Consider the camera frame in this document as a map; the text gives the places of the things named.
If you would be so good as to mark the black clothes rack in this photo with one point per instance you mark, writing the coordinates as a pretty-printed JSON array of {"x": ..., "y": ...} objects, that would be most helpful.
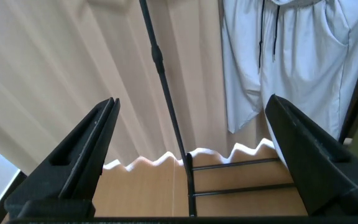
[{"x": 158, "y": 59}]

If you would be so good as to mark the pale grey shorts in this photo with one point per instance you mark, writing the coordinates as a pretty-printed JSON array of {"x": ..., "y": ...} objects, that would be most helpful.
[{"x": 306, "y": 68}]

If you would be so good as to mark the beige curtain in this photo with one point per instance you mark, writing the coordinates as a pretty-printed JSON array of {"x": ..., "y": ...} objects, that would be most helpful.
[{"x": 57, "y": 77}]

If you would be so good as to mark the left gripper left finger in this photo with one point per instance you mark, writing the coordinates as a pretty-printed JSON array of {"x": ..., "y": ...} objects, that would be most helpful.
[{"x": 73, "y": 168}]

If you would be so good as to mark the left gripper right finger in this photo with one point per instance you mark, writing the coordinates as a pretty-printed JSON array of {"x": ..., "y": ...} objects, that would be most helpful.
[{"x": 319, "y": 174}]

